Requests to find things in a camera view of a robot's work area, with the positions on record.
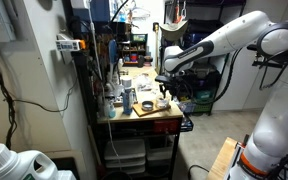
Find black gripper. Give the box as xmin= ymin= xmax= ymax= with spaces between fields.
xmin=155 ymin=75 xmax=188 ymax=99

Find silver bowl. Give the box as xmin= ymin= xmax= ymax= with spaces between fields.
xmin=142 ymin=101 xmax=153 ymax=111

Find wooden chopping board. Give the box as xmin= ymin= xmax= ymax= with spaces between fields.
xmin=133 ymin=101 xmax=171 ymax=117

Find wooden workbench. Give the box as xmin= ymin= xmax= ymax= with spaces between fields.
xmin=96 ymin=67 xmax=183 ymax=180

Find blue small bottle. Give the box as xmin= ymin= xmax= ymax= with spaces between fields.
xmin=108 ymin=102 xmax=116 ymax=118

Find white storage bins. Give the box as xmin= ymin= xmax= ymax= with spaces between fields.
xmin=104 ymin=139 xmax=146 ymax=174

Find white power strip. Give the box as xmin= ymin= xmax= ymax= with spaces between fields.
xmin=56 ymin=40 xmax=86 ymax=51

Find large white detergent jug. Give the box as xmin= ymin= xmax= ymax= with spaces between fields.
xmin=0 ymin=143 xmax=77 ymax=180

